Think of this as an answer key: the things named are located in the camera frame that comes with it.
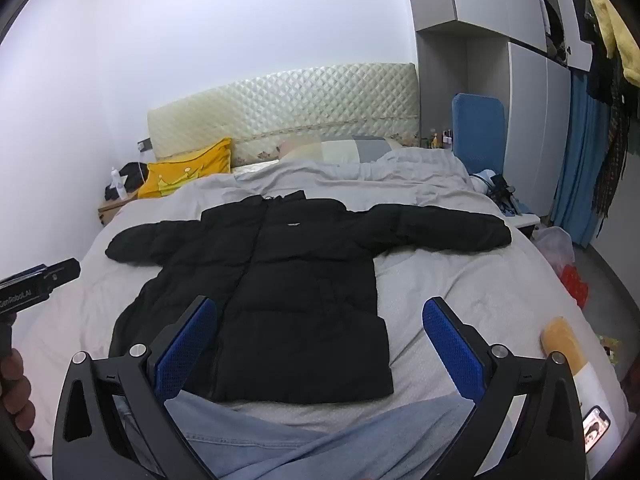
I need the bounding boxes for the blue padded chair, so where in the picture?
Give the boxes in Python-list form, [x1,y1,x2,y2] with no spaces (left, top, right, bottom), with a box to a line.
[451,92,506,176]

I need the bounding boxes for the yellow hanging garment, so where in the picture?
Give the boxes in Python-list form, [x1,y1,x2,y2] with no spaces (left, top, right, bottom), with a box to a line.
[585,0,640,86]

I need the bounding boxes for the yellow and white plush toy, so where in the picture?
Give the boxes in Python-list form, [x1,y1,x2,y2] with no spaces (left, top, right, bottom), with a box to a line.
[539,316,600,428]

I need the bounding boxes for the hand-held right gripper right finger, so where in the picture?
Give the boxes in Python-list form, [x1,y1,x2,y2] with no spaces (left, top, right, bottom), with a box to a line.
[422,297,587,480]

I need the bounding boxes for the person's legs in jeans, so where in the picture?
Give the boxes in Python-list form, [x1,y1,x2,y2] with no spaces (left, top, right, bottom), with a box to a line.
[117,389,483,480]

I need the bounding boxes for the blue curtain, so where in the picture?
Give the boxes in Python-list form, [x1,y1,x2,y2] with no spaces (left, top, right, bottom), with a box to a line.
[550,67,613,248]

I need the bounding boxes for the white side table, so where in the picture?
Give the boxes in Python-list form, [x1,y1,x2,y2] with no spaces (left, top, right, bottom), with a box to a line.
[502,200,542,233]

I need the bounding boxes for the grey bed blanket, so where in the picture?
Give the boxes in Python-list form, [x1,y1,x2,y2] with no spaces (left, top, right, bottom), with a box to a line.
[15,147,631,480]

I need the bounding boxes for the cream quilted headboard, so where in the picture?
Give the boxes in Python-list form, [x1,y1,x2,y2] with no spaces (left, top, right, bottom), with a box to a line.
[147,62,419,167]

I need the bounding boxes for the yellow crown print pillow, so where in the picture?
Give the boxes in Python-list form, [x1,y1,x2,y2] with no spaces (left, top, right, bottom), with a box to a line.
[137,137,234,200]

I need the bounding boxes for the black cables bundle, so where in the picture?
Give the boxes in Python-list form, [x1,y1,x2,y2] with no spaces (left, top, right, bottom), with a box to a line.
[484,174,516,213]

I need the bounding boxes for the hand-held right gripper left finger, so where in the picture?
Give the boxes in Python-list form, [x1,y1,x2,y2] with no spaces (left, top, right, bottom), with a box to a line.
[52,296,217,480]

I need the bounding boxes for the group of small bottles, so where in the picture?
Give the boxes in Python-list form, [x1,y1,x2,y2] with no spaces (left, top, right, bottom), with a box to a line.
[422,129,454,150]

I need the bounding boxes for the black puffer jacket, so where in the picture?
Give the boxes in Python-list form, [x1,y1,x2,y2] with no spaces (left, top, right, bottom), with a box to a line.
[105,191,512,403]

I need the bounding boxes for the plaid hanging scarf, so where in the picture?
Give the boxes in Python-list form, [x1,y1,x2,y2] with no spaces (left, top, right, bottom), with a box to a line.
[591,80,632,218]

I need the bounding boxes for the wooden nightstand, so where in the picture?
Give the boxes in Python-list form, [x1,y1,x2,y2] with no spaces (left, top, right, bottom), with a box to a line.
[97,196,132,227]

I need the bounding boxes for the smartphone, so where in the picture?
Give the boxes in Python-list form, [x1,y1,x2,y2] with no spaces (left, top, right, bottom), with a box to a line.
[582,406,613,452]

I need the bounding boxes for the person's left hand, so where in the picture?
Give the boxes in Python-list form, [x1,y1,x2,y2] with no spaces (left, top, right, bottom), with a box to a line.
[0,348,37,423]

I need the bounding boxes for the plastic bag with red contents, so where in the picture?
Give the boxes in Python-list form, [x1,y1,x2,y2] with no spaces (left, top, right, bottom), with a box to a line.
[535,226,590,308]

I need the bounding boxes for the grey wardrobe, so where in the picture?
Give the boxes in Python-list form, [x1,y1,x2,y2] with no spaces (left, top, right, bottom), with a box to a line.
[402,0,573,221]

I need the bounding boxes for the grey checked pillow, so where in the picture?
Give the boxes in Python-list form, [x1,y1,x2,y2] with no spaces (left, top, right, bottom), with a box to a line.
[277,135,403,166]

